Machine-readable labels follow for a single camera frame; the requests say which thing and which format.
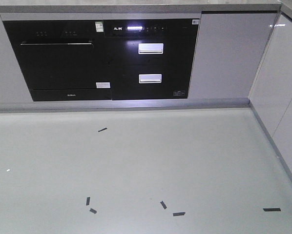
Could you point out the black built-in dishwasher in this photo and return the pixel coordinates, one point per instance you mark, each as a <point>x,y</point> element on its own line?
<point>60,59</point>

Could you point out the black disinfection cabinet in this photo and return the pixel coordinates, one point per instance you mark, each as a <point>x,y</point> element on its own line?
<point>122,38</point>

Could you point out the silver drawer handle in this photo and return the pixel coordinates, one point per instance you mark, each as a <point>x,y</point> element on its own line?
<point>150,78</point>
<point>150,48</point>

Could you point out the upper silver drawer handle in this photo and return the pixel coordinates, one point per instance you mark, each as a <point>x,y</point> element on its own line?
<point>150,48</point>

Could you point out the grey cabinet door panel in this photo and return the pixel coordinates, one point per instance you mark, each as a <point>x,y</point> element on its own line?
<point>228,51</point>

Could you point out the lower silver drawer handle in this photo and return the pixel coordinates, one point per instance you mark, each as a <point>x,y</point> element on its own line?
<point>150,78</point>

